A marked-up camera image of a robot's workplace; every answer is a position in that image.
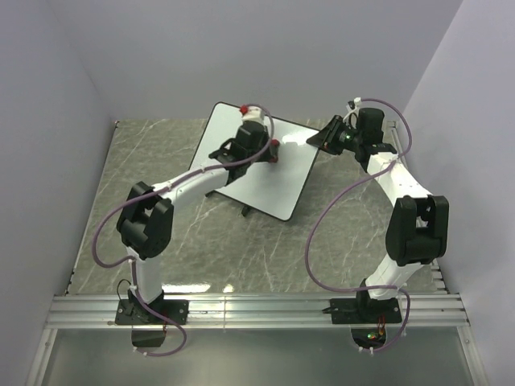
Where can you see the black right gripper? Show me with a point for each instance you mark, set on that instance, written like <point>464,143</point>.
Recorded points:
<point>325,138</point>

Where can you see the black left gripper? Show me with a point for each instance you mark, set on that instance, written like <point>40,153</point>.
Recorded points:
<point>265,158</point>

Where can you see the red whiteboard eraser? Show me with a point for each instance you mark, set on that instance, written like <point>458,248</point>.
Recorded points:
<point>273,149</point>

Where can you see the white whiteboard with black frame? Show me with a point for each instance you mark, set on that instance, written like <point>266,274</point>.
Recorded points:
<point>272,188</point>

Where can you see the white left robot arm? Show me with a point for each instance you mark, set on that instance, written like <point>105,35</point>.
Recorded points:
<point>145,224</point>

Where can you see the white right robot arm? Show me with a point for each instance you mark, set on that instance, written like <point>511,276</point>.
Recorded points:
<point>417,230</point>

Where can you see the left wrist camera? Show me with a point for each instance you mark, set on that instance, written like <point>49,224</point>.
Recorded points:
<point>252,113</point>

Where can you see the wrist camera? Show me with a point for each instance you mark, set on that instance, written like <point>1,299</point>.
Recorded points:
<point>353,106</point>
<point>252,113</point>

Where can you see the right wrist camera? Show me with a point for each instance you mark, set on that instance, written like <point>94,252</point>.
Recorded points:
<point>353,106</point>

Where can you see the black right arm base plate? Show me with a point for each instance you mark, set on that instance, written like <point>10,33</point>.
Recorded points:
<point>354,311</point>

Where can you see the aluminium side rail right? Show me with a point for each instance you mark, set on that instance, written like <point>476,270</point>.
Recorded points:
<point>436,273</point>

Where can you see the aluminium mounting rail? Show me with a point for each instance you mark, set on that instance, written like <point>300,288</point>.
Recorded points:
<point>252,311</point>

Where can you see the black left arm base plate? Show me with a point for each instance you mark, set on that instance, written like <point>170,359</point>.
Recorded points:
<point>131,312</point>

